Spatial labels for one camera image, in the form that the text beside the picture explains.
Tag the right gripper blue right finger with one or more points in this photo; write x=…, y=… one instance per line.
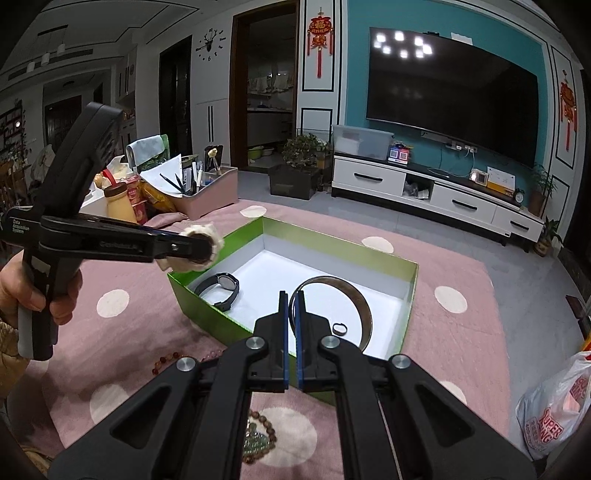
x=299, y=312

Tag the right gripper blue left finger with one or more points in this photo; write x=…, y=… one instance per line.
x=284, y=356

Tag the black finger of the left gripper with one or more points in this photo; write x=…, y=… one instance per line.
x=196, y=248

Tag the silver wire bangle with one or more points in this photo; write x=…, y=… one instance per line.
x=350, y=291

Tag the person's left hand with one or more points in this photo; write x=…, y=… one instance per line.
x=17, y=290

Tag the pink desk organizer box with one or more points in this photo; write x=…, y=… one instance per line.
x=219, y=191

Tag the yellow bottle with brown cap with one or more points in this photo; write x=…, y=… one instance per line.
x=118, y=204

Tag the tan jacket sleeve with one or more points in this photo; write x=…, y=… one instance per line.
x=12, y=364

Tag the potted green plant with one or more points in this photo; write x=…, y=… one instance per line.
x=300, y=174

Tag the clear plastic storage bin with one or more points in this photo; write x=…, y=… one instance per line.
x=361, y=142

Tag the white tv cabinet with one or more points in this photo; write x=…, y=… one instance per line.
x=423, y=190

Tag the small plant by cabinet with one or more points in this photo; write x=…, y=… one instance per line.
x=548, y=235

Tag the red chinese knot decoration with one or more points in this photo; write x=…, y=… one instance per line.
x=320, y=38

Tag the large black television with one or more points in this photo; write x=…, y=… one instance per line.
x=455, y=90

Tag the white plastic shopping bag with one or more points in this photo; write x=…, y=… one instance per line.
x=551, y=412

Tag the black wall clock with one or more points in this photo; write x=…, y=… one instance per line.
x=211, y=44

